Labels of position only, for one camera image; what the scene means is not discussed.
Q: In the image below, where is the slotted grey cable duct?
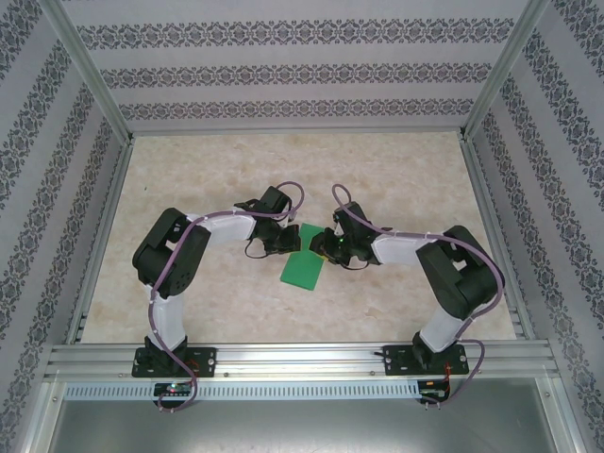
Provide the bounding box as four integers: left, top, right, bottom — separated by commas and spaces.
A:
63, 379, 421, 402

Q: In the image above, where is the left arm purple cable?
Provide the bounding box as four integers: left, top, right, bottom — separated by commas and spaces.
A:
146, 181, 306, 415

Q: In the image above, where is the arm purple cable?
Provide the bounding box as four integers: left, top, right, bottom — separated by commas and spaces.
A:
331, 183, 506, 411
146, 181, 306, 415

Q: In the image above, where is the grey metal sheet tray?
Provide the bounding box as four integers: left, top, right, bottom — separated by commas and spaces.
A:
40, 377, 584, 453

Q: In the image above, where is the green paper sheet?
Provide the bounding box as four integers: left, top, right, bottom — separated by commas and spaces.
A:
278, 222, 327, 292

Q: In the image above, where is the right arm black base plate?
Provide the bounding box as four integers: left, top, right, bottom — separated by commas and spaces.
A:
384, 344, 473, 378

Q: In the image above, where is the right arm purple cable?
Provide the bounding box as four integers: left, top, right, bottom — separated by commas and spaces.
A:
331, 183, 506, 411

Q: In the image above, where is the aluminium frame post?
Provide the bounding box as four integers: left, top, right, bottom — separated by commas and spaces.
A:
458, 0, 554, 143
41, 0, 136, 143

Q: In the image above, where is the aluminium side rail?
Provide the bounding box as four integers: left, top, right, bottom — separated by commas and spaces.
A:
63, 136, 136, 345
461, 136, 539, 344

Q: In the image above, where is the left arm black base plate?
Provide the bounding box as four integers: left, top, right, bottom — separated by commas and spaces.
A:
131, 346, 218, 378

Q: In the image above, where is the aluminium mounting rail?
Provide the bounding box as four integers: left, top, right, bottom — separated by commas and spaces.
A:
44, 343, 561, 378

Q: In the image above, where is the left gripper thin black cable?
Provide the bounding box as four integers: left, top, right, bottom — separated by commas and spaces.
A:
244, 238, 275, 260

